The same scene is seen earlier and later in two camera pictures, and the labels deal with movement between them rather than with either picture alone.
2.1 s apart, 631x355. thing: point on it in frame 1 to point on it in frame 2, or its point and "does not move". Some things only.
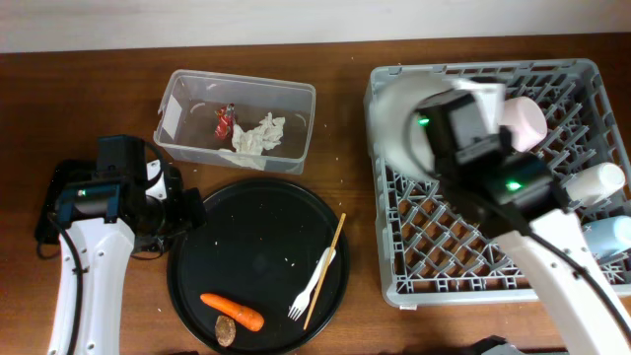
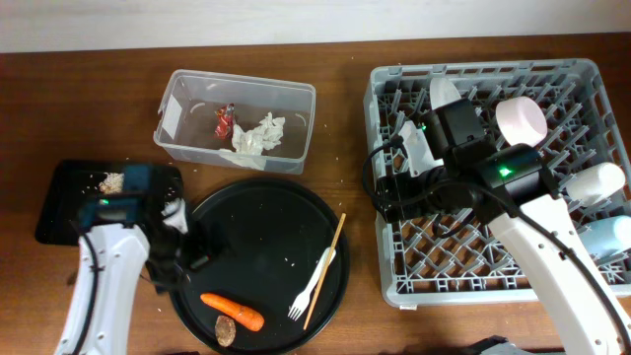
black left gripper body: [180, 216] to [196, 245]
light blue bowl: [609, 236] does not move
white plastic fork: [302, 300] does not move
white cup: [593, 184] does not move
